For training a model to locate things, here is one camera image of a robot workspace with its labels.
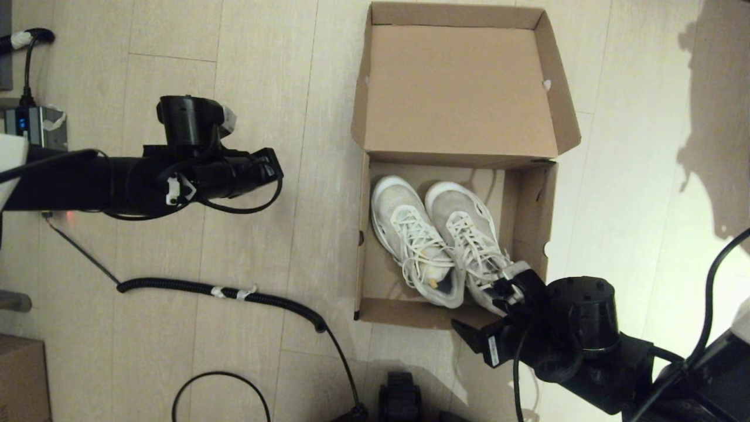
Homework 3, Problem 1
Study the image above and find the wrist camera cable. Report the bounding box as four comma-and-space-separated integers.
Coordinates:
196, 176, 284, 215
512, 227, 750, 422

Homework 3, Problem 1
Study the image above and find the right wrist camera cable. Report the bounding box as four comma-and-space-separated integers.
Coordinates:
512, 227, 750, 422

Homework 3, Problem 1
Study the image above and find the black corrugated cable conduit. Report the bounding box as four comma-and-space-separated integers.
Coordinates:
116, 278, 370, 421

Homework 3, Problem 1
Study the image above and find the black taped power cord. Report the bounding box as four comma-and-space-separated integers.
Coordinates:
0, 28, 56, 109

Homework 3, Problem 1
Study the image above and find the white lace-up sneaker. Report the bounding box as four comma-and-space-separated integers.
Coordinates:
370, 175, 468, 309
424, 181, 516, 317

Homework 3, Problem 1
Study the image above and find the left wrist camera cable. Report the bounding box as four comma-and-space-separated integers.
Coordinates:
196, 176, 284, 215

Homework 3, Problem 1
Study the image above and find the dark grey panel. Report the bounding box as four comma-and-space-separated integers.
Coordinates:
0, 0, 13, 91

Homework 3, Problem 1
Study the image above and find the thin red-black wire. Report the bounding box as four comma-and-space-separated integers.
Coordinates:
42, 211, 124, 288

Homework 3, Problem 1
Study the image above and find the brown cardboard carton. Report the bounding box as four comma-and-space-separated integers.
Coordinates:
0, 336, 53, 422

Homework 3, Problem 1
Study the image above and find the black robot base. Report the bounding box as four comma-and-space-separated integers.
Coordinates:
378, 370, 425, 422

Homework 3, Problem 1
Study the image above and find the thin black floor cable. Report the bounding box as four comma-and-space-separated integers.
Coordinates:
172, 371, 273, 422

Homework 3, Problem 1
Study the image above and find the grey power supply unit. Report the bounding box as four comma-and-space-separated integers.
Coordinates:
3, 104, 69, 152

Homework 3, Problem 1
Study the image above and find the grey furniture foot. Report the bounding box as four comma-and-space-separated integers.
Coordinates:
0, 290, 34, 313

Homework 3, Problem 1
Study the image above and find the brown cardboard shoe box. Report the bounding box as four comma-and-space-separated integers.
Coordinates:
352, 1, 582, 330

